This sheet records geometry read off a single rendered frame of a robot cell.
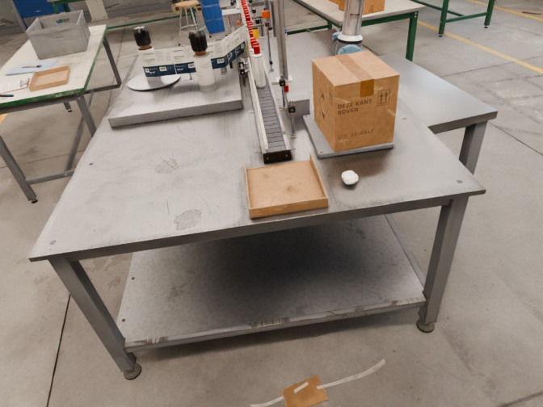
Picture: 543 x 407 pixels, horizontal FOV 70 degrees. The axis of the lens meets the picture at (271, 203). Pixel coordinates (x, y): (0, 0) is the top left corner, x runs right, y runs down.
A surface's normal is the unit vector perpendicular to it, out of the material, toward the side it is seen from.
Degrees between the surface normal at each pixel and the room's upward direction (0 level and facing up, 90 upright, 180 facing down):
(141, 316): 1
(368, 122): 90
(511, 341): 0
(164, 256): 4
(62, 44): 90
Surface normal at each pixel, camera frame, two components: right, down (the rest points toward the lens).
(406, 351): -0.10, -0.78
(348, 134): 0.18, 0.59
